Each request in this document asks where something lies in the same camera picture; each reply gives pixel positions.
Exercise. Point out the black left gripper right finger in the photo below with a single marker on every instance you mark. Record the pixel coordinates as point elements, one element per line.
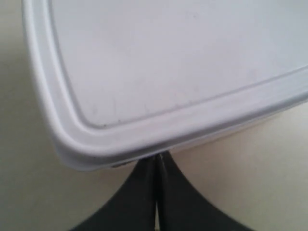
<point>181,207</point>

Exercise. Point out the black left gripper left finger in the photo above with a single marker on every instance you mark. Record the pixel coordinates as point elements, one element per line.
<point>132,207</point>

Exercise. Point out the white lidded plastic container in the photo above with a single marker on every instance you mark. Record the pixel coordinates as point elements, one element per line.
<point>121,80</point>

